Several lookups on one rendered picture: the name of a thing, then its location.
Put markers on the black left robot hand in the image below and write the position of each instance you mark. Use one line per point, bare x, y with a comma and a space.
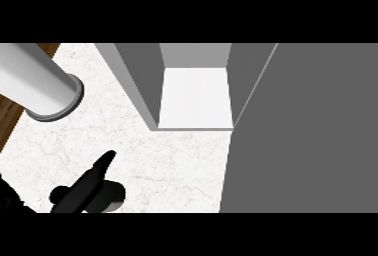
79, 193

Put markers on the grey open cabinet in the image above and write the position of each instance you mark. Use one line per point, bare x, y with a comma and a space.
194, 100

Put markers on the white cylinder with grey rim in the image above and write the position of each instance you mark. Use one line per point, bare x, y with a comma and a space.
34, 83

